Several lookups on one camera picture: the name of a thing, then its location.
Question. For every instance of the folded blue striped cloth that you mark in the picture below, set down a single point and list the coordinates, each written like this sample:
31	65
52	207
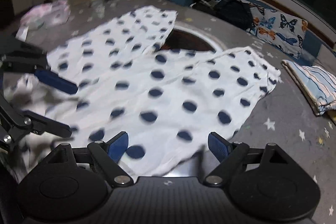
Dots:
317	84

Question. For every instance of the dark navy backpack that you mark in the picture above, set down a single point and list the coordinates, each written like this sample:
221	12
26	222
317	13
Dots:
234	12

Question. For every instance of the round induction cooker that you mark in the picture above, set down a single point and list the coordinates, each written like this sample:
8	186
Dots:
187	37

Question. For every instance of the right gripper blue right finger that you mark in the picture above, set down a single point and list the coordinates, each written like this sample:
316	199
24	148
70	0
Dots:
230	157

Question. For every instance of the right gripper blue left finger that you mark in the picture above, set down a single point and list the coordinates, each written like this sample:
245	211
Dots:
106	156

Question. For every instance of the butterfly print pillow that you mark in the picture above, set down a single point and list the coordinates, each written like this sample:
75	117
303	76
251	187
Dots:
279	29

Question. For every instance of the blue sofa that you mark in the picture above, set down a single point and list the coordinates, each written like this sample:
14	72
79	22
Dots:
312	42

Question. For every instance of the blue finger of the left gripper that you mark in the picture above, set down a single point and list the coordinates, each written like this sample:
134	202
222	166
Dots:
52	79

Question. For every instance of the white navy polka-dot garment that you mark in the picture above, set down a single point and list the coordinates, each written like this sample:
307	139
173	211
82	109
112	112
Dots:
168	101

